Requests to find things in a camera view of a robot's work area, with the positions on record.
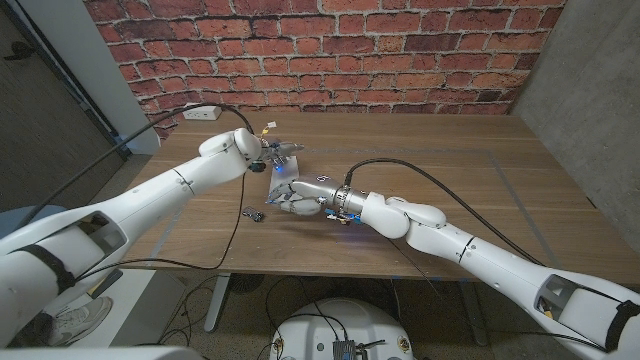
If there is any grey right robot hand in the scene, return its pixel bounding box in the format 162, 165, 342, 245
266, 177, 346, 217

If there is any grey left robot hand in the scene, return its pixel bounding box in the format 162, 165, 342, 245
258, 141, 305, 166

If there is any white power strip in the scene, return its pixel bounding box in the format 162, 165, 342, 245
182, 103, 223, 121

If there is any red brick printed backdrop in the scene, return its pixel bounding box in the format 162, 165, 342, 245
82, 0, 569, 141

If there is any round black table foot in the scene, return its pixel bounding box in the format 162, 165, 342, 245
229, 273, 266, 295

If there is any white robot torso base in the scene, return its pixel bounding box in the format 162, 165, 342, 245
269, 298, 415, 360

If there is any grey metal table leg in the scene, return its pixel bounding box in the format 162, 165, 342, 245
203, 272, 234, 334
457, 279, 489, 347

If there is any small grey electronics box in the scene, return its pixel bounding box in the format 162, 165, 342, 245
332, 339, 357, 360

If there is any white floor platform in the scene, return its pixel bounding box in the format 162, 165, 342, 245
94, 269, 186, 347

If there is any black yellow floor device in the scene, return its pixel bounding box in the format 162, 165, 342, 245
89, 268, 124, 300

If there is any grey sneaker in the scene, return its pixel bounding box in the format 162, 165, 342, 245
47, 296, 114, 346

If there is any blue chair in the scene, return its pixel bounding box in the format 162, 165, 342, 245
0, 204, 66, 239

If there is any white robot chest edge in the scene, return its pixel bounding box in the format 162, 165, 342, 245
0, 346, 204, 360

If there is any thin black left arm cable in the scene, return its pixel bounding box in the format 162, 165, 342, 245
73, 171, 247, 282

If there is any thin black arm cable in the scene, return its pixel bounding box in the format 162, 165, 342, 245
388, 238, 607, 352
73, 171, 247, 282

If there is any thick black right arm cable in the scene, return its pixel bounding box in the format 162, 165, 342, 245
343, 158, 546, 266

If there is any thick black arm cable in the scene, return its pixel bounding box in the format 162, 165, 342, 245
343, 158, 546, 266
14, 102, 256, 229

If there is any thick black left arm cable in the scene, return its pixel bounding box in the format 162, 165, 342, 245
14, 102, 256, 229

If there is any black left arm strap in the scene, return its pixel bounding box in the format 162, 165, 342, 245
12, 243, 76, 295

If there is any black arm strap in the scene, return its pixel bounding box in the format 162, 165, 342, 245
12, 243, 76, 295
604, 299, 640, 353

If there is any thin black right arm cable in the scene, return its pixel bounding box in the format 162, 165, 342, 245
388, 238, 607, 352

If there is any black door handle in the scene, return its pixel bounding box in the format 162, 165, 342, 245
3, 40, 34, 61

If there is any black right arm strap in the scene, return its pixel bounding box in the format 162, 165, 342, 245
604, 299, 640, 353

